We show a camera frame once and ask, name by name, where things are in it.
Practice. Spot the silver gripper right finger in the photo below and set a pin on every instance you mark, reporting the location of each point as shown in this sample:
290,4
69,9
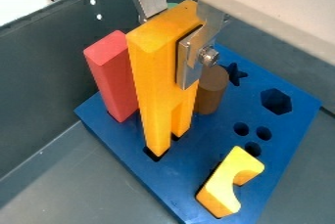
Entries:
196,52

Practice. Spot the orange double-square block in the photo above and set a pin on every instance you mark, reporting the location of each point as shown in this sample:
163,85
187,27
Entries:
165,105

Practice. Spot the blue shape-sorting board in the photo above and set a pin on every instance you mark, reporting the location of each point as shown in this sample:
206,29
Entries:
265,116

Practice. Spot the green cylinder peg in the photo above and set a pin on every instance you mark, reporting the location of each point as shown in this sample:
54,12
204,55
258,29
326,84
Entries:
172,5

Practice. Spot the brown cylinder peg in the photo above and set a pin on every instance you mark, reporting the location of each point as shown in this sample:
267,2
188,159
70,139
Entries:
212,85

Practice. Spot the red rectangular block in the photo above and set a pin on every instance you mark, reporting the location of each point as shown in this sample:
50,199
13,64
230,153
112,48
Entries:
109,63

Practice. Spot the yellow arch-shaped block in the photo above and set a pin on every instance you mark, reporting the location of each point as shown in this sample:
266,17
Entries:
235,171

